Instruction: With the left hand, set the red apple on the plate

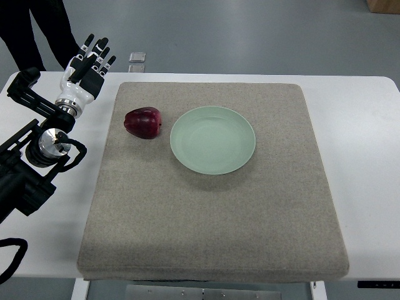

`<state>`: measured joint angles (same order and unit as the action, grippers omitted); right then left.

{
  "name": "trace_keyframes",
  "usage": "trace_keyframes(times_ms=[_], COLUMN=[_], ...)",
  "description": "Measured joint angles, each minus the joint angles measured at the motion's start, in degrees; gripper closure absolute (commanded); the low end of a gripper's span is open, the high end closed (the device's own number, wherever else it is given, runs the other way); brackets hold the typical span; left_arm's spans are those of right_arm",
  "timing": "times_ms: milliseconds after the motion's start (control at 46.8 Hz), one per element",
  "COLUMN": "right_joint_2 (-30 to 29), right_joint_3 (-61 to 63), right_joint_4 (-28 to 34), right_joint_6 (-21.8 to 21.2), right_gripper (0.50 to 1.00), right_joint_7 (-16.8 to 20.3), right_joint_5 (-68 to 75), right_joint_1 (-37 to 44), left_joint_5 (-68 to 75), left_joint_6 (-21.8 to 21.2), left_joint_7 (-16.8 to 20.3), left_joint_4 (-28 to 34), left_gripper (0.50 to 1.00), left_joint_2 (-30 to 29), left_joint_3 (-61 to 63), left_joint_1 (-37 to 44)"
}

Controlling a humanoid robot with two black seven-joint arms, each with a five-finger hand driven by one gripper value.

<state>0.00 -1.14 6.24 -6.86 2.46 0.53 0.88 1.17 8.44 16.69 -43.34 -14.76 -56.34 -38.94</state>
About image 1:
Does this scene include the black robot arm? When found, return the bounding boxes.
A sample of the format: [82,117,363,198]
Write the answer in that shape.
[1,67,87,221]

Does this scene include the cardboard box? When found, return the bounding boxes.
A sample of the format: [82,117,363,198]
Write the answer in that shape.
[366,0,400,14]

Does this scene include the beige fabric mat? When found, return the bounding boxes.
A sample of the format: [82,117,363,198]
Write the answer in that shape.
[77,82,349,283]

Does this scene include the light green plate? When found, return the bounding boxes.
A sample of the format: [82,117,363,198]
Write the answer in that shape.
[170,106,256,175]

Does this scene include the red apple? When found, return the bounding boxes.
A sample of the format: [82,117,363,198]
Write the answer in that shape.
[123,107,162,139]

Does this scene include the metal base plate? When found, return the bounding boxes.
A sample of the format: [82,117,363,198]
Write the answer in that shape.
[125,284,282,300]

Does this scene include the black cable loop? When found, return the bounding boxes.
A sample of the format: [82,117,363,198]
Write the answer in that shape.
[0,237,29,284]

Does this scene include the black table control panel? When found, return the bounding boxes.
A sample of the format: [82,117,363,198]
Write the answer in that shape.
[357,281,400,289]

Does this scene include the metal floor plate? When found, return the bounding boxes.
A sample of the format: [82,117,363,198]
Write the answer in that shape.
[129,52,146,63]
[128,64,145,73]

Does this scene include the upper metal floor plate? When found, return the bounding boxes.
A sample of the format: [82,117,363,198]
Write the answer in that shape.
[129,52,146,63]

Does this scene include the person in dark trousers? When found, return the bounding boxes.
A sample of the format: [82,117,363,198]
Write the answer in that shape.
[0,0,81,72]

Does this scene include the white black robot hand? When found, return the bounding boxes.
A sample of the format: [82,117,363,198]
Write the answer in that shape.
[55,34,116,119]

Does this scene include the lower metal floor plate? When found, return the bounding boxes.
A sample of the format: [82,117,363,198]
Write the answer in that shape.
[128,64,145,73]

